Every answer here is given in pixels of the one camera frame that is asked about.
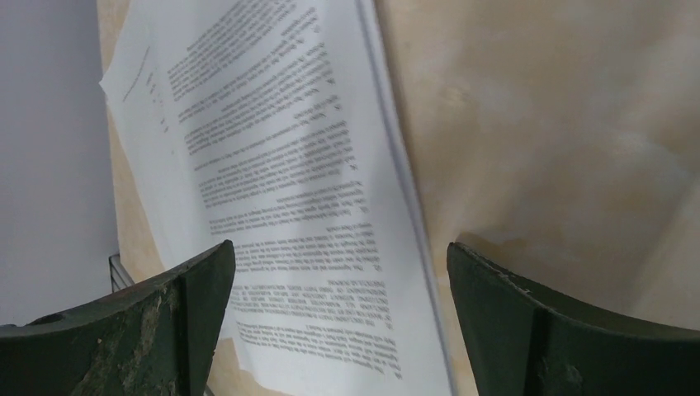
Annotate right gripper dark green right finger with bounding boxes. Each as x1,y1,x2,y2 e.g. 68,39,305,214
447,243,699,395

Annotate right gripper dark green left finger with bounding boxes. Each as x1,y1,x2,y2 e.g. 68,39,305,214
1,241,235,395

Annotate printed white paper sheets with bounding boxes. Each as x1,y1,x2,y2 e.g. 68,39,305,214
147,0,457,396

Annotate blank white paper sheets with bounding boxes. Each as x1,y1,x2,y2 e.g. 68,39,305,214
100,1,216,269

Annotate grey metal frame post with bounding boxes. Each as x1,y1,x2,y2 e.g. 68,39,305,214
108,253,135,293

